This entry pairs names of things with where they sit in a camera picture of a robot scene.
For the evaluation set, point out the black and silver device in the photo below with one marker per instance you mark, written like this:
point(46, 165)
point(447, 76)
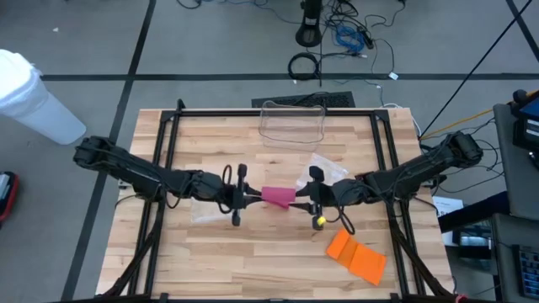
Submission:
point(471, 240)

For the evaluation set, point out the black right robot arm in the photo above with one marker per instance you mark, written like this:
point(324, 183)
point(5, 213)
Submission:
point(421, 168)

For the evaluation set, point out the red and black case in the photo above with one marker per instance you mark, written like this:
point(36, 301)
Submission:
point(5, 189)

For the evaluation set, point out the orange bandage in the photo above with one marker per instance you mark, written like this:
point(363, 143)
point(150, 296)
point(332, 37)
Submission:
point(362, 261)

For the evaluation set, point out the black keyboard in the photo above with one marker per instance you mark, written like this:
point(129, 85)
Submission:
point(337, 100)

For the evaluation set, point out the black floor stand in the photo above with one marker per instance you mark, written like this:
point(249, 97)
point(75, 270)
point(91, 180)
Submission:
point(308, 35)

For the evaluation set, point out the black slanted pole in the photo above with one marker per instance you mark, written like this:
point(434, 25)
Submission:
point(476, 69)

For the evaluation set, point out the black device with blue screen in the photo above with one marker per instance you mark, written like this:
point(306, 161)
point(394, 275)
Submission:
point(526, 126)

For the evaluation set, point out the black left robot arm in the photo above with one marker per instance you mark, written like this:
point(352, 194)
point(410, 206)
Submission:
point(139, 172)

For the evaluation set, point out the pink bandage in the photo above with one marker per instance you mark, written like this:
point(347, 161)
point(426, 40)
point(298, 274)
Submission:
point(278, 195)

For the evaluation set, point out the clear plastic container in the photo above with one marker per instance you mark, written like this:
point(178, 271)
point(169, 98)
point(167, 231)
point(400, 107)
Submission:
point(290, 126)

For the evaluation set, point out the white trash bin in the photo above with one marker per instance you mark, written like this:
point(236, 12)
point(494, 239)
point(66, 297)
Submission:
point(33, 105)

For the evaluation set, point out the black keypad device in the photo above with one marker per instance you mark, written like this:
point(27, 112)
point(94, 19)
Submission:
point(528, 269)

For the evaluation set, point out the clear bag with white label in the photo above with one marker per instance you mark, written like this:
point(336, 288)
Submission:
point(206, 214)

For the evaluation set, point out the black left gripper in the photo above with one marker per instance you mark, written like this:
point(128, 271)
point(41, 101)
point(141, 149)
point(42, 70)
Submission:
point(215, 189)

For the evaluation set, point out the white paper sheet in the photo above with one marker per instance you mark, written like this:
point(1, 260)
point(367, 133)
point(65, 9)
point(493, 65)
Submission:
point(448, 205)

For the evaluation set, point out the dark blue panel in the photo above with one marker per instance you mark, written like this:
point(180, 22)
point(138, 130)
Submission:
point(476, 210)

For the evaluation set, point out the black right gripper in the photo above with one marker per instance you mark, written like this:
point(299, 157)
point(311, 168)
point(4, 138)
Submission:
point(345, 193)

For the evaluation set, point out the grey cabinet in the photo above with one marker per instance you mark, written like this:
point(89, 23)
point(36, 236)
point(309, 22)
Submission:
point(507, 168)
point(503, 252)

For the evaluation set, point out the clear plastic bag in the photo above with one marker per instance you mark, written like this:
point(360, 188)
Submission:
point(332, 168)

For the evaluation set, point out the small white tag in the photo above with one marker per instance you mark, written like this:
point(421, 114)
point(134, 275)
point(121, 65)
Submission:
point(393, 76)

